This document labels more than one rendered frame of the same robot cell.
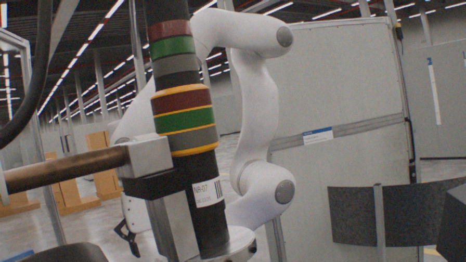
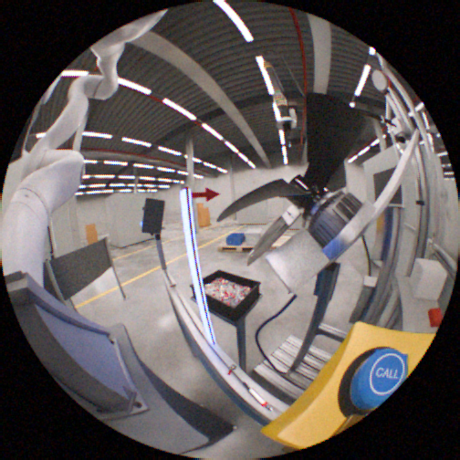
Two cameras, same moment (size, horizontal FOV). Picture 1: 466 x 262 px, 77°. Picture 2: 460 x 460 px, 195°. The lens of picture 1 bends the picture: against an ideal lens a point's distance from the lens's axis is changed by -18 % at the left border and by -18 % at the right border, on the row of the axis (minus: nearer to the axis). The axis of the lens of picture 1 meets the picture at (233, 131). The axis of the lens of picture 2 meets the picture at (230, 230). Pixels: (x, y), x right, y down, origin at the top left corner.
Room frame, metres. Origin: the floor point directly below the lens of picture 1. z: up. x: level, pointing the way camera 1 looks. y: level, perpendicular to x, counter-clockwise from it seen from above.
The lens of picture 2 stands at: (0.64, 0.28, 1.16)
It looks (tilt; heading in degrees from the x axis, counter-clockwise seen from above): 10 degrees down; 242
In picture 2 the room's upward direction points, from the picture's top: 5 degrees counter-clockwise
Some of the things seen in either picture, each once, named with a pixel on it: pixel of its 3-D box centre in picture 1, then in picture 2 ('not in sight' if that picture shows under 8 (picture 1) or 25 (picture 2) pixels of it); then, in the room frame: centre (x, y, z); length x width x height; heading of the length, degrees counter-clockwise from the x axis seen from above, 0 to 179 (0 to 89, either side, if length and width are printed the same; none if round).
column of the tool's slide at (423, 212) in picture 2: not in sight; (416, 261); (-0.23, 0.57, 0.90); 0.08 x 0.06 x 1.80; 42
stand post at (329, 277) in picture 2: not in sight; (309, 337); (0.10, 0.12, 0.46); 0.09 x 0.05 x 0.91; 7
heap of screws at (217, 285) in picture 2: not in sight; (224, 293); (0.47, -0.11, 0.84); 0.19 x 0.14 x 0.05; 112
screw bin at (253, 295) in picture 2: not in sight; (224, 291); (0.47, -0.11, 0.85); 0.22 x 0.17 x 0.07; 112
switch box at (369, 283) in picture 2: not in sight; (371, 303); (-0.01, 0.34, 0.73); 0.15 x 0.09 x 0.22; 97
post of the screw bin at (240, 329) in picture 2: not in sight; (242, 357); (0.44, -0.05, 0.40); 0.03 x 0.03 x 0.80; 22
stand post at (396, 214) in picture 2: not in sight; (354, 339); (0.08, 0.35, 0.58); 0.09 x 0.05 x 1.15; 7
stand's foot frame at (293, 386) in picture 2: not in sight; (305, 372); (0.09, 0.21, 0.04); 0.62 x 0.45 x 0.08; 97
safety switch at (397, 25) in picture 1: (397, 39); not in sight; (2.19, -1.24, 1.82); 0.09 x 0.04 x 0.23; 97
